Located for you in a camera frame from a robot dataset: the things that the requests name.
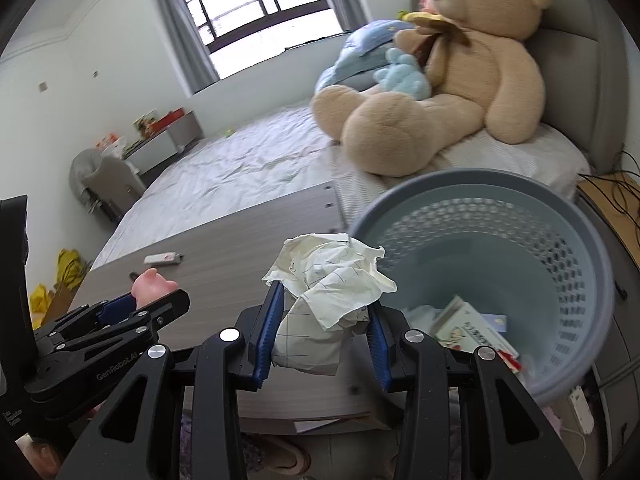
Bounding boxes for cardboard box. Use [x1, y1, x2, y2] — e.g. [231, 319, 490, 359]
[42, 280, 76, 326]

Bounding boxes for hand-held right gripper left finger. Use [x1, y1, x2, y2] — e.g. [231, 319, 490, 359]
[55, 280, 286, 480]

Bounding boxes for bed with grey sheet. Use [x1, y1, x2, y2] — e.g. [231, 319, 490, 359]
[90, 102, 591, 271]

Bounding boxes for white power strip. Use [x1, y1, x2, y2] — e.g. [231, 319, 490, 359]
[567, 385, 596, 436]

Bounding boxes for grey chair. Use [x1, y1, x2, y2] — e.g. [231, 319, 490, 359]
[69, 149, 147, 223]

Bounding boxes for small pink object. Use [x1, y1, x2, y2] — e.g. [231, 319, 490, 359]
[131, 268, 179, 308]

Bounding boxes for light blue plush toy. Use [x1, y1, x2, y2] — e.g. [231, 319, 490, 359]
[374, 47, 432, 101]

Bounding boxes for yellow bag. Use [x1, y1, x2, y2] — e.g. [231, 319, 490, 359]
[56, 248, 91, 291]
[29, 284, 51, 331]

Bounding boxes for grey nightstand with wooden top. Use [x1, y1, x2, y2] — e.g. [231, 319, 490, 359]
[575, 170, 640, 461]

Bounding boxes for white plastic bag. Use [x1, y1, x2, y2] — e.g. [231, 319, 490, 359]
[96, 132, 126, 156]

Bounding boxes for large beige teddy bear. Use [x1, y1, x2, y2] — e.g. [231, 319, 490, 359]
[310, 0, 553, 177]

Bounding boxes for person's left hand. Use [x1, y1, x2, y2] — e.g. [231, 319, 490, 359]
[17, 440, 63, 480]

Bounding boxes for black cables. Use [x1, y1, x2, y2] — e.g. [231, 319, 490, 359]
[577, 147, 640, 211]

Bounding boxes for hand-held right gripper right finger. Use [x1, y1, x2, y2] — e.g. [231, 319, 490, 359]
[367, 305, 583, 480]

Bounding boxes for pink slipper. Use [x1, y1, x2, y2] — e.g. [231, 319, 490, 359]
[242, 435, 313, 476]

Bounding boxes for grey cabinet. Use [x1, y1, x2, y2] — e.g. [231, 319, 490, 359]
[122, 110, 203, 173]

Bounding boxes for grey plastic wastebasket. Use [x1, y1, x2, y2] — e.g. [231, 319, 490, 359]
[347, 170, 616, 406]

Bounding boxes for grey padded headboard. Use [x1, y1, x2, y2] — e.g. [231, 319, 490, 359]
[410, 0, 628, 176]

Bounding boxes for colourful picture box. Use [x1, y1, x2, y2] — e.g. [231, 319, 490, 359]
[132, 111, 160, 137]

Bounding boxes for green white carton box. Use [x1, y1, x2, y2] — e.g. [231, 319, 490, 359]
[432, 295, 521, 361]

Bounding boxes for light blue printed pillow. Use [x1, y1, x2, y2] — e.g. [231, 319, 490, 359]
[345, 20, 408, 58]

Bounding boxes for white paper sheet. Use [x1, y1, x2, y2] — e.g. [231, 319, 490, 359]
[292, 417, 351, 433]

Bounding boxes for yellow plush toy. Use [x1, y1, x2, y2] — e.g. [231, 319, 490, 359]
[397, 9, 441, 26]

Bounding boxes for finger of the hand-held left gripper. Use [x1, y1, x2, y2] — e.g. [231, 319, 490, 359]
[50, 288, 192, 361]
[35, 294, 138, 341]

